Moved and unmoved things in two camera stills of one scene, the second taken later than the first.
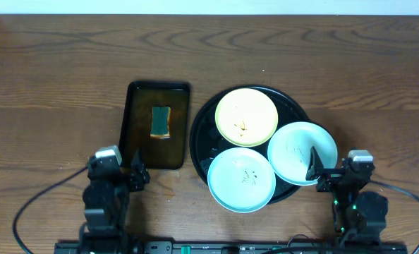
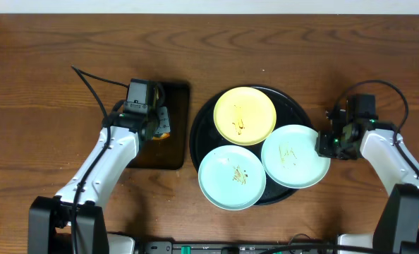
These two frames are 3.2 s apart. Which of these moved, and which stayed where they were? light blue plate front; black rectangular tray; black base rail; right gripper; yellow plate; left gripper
Moved: light blue plate front; right gripper; left gripper
Stayed: black base rail; yellow plate; black rectangular tray
